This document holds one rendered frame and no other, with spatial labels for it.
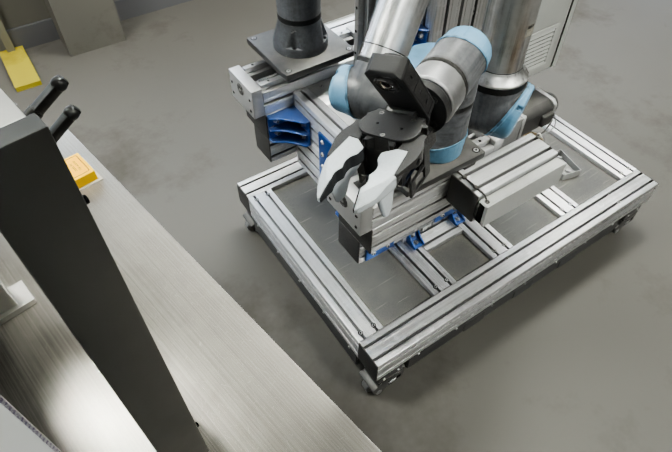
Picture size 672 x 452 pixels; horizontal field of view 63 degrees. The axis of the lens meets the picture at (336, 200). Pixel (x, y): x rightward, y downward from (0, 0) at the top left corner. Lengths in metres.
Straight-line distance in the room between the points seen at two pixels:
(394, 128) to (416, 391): 1.28
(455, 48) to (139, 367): 0.52
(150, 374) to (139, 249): 0.45
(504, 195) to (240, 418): 0.79
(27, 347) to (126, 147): 1.77
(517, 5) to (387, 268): 1.02
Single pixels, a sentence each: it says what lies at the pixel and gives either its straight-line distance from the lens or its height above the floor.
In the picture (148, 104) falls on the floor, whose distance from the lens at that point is 2.84.
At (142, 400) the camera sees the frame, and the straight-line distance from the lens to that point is 0.60.
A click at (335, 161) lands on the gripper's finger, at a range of 0.59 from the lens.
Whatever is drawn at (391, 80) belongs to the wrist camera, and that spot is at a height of 1.31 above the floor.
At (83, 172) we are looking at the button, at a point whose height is 0.92.
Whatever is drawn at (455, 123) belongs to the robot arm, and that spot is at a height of 1.15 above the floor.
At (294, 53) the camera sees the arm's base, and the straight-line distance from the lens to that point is 1.51.
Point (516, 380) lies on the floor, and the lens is 1.89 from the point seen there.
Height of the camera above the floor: 1.64
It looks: 47 degrees down
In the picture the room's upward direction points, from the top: straight up
